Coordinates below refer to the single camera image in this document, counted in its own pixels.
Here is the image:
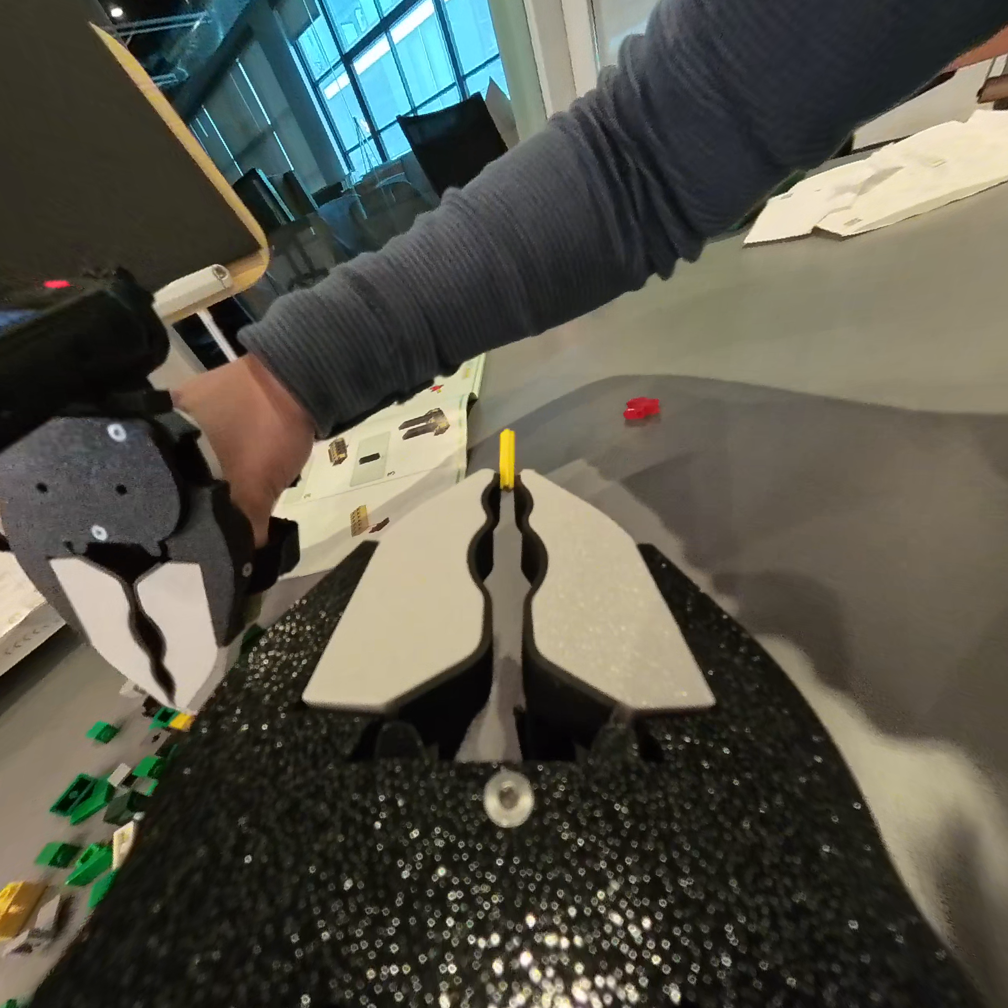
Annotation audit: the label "white metal bar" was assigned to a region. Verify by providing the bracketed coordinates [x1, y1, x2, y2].
[152, 265, 237, 365]

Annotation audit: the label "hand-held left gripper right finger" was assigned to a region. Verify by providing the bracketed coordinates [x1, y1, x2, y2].
[516, 470, 716, 718]

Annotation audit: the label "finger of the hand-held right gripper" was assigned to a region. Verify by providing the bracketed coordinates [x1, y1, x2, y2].
[136, 560, 220, 710]
[50, 554, 176, 706]

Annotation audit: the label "white folded paper sheets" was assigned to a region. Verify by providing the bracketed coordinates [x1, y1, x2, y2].
[743, 109, 1008, 247]

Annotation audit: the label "person's right hand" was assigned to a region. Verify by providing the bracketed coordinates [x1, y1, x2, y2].
[169, 354, 317, 545]

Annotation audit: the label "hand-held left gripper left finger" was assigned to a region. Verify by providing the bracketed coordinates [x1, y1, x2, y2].
[303, 470, 505, 715]

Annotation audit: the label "dark board with wooden edge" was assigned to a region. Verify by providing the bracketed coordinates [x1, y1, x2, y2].
[0, 0, 271, 326]

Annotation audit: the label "toy brick instruction booklet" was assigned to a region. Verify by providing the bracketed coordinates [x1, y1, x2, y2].
[271, 353, 488, 557]

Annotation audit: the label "white printed sheet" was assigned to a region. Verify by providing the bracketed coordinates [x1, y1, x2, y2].
[0, 551, 69, 679]

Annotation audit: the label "person's right forearm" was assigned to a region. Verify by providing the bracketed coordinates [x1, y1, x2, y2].
[238, 0, 1008, 439]

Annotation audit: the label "black office chair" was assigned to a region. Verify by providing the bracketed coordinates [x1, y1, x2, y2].
[395, 92, 510, 200]

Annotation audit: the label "pile of green toy bricks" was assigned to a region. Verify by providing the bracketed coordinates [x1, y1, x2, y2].
[0, 699, 200, 958]

